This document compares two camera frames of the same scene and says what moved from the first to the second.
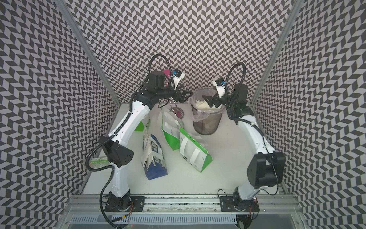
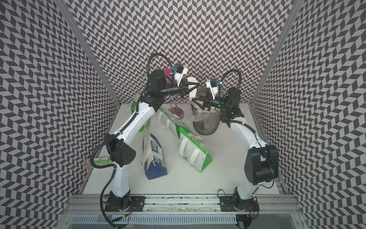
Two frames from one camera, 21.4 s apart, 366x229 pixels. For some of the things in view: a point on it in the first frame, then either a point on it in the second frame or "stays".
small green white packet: (99, 162) stays
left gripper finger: (184, 91) -> (191, 83)
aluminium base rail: (86, 212) stays
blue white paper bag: (153, 158) stays
